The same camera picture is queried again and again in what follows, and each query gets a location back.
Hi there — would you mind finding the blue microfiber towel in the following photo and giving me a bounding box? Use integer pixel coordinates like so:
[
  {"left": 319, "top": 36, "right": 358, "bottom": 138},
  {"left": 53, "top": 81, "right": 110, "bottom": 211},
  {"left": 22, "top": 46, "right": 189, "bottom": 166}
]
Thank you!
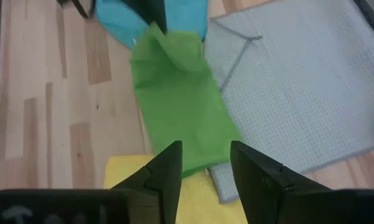
[{"left": 94, "top": 0, "right": 210, "bottom": 51}]

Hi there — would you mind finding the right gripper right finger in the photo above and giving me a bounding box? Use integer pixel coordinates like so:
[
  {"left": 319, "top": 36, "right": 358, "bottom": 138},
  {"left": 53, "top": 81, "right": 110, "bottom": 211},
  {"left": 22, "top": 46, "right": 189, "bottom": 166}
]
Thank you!
[{"left": 230, "top": 140, "right": 331, "bottom": 224}]

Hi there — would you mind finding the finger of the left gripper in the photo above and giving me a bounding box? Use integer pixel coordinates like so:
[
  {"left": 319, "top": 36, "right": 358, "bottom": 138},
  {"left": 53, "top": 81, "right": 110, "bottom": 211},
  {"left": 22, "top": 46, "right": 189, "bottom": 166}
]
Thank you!
[{"left": 120, "top": 0, "right": 169, "bottom": 35}]

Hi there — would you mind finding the grey waffle microfiber towel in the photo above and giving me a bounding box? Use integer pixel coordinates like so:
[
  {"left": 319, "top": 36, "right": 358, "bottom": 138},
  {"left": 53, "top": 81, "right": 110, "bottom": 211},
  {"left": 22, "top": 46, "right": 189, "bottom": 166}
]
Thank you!
[{"left": 203, "top": 0, "right": 374, "bottom": 205}]

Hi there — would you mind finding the yellow microfiber towel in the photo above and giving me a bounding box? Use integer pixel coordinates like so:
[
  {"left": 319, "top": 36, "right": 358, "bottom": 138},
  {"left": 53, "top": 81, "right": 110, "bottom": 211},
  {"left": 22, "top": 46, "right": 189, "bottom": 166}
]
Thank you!
[{"left": 103, "top": 154, "right": 249, "bottom": 224}]

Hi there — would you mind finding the black left camera cable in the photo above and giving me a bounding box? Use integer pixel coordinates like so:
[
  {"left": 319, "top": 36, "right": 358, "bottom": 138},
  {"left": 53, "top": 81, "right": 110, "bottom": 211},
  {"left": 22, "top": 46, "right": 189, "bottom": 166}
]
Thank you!
[{"left": 56, "top": 0, "right": 96, "bottom": 19}]

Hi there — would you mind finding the green microfiber towel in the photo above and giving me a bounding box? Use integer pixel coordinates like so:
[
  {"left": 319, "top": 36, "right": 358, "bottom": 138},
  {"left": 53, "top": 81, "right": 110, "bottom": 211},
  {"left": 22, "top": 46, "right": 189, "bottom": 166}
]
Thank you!
[{"left": 129, "top": 22, "right": 243, "bottom": 179}]

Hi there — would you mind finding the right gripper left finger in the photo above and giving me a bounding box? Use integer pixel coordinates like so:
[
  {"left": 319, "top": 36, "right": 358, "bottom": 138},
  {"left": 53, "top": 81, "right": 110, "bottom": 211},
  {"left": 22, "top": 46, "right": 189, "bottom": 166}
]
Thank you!
[{"left": 111, "top": 140, "right": 184, "bottom": 224}]

